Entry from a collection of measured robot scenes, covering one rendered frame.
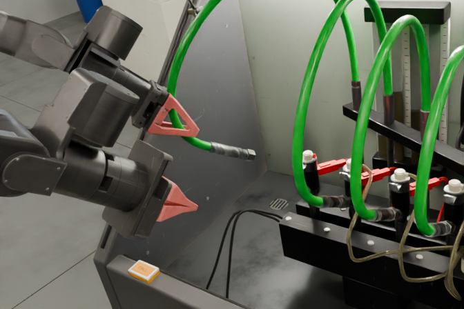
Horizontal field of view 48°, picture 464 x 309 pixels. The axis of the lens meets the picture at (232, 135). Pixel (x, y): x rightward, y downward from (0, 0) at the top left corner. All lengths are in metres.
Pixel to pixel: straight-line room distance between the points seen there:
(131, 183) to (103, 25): 0.31
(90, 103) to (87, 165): 0.06
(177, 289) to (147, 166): 0.38
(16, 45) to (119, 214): 0.31
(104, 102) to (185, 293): 0.48
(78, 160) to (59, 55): 0.28
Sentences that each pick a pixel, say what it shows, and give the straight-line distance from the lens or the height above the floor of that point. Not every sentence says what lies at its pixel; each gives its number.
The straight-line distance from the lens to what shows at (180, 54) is 0.80.
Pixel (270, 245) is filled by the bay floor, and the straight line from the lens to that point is 1.15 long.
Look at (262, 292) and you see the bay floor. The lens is 1.05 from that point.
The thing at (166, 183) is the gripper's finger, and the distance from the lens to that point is 0.59.
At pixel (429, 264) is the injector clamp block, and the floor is 0.98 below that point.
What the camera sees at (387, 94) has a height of 1.16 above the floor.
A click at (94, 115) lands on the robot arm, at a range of 0.52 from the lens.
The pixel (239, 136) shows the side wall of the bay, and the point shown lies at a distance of 1.26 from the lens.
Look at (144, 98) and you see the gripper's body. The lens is 0.79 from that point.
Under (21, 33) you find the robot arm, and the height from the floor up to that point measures 1.41.
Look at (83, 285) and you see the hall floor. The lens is 2.54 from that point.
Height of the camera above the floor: 1.58
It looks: 28 degrees down
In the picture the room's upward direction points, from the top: 11 degrees counter-clockwise
